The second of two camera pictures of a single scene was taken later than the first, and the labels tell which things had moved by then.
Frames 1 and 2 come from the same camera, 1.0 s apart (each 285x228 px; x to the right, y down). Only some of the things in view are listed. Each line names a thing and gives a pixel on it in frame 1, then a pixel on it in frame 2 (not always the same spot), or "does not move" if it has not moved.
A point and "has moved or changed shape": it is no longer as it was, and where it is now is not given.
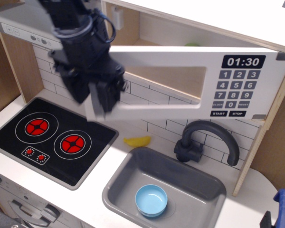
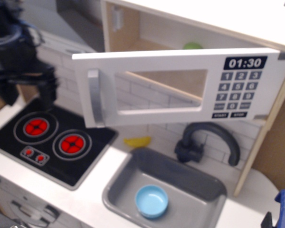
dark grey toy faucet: (186, 150) does not move
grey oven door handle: (49, 213) does not move
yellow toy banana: (139, 142) does not move
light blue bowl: (151, 200) does not move
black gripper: (89, 54) to (17, 62)
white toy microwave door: (241, 83) has moved or changed shape
